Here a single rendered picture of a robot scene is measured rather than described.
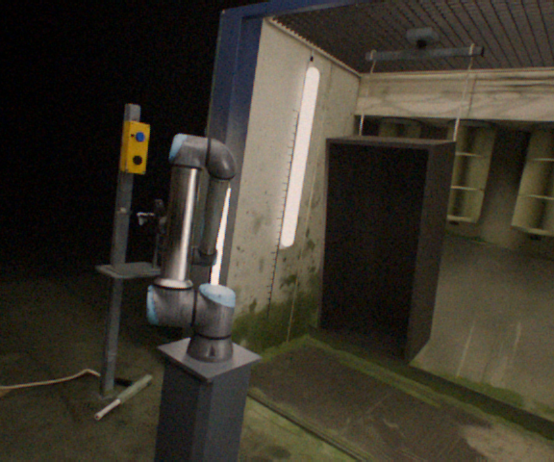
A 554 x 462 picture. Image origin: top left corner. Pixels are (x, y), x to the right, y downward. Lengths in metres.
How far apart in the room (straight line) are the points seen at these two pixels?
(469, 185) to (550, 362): 1.28
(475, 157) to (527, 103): 0.46
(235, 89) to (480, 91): 1.74
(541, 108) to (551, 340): 1.52
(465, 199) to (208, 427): 2.41
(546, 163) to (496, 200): 0.57
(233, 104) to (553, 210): 2.14
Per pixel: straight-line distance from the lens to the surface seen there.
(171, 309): 1.63
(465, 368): 3.33
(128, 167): 2.28
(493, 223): 3.67
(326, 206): 2.44
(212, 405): 1.70
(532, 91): 3.31
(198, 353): 1.70
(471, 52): 2.56
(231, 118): 2.51
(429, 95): 3.47
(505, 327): 3.41
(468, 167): 3.36
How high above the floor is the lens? 1.39
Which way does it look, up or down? 8 degrees down
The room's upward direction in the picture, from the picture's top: 8 degrees clockwise
